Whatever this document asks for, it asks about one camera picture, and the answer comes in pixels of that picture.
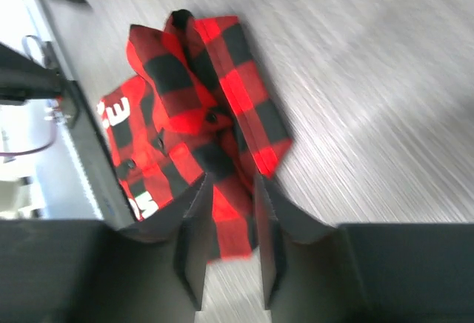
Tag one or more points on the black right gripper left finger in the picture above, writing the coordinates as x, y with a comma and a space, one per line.
78, 270

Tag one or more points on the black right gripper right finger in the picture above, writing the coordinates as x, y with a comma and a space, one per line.
360, 272

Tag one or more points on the red black plaid shirt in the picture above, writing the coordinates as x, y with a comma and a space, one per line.
195, 105

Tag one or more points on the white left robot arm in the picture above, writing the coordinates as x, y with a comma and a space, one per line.
23, 79

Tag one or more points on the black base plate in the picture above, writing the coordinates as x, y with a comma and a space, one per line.
81, 183

